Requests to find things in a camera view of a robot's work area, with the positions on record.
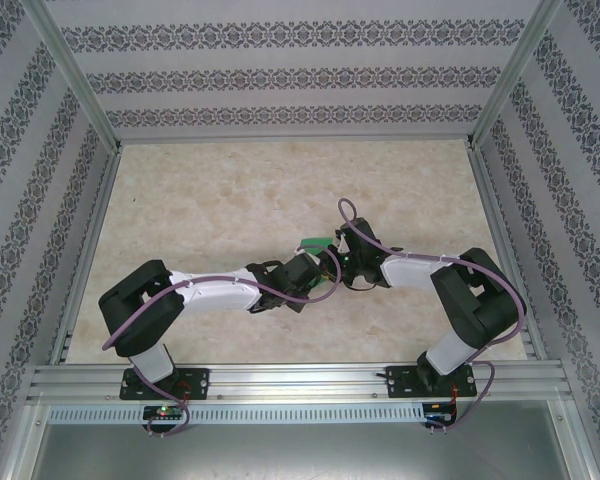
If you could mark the aluminium frame post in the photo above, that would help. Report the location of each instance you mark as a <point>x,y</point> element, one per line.
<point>510,75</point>
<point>78,75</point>

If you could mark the green cloth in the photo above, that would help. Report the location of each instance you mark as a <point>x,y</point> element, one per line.
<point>315,242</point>

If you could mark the grey metal shelf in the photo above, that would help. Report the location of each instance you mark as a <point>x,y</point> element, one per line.
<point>300,455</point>

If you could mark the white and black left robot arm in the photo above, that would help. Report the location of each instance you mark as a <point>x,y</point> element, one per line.
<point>215,295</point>

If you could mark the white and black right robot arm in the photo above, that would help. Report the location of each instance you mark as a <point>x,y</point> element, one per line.
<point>410,270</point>

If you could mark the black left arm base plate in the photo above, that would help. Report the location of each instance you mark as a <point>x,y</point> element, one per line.
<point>197,382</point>

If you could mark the aluminium side rail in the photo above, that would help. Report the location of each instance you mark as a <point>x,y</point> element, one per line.
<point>486,200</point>
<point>102,200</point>

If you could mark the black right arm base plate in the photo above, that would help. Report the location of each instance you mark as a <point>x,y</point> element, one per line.
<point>397,382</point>

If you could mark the aluminium mounting rail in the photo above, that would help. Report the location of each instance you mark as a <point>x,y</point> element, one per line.
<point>300,382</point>

